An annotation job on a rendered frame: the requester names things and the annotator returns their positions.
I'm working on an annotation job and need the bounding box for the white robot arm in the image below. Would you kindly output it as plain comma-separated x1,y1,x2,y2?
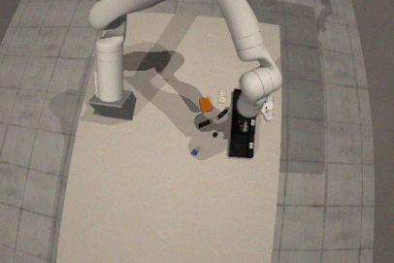
89,0,282,122

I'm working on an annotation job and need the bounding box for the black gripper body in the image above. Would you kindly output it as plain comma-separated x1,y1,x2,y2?
236,104,256,124

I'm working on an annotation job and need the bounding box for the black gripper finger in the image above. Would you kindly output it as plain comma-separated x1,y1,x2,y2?
239,117,248,132

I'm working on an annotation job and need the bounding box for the black rack of three labelled bins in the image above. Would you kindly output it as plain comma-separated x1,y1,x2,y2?
229,88,255,158

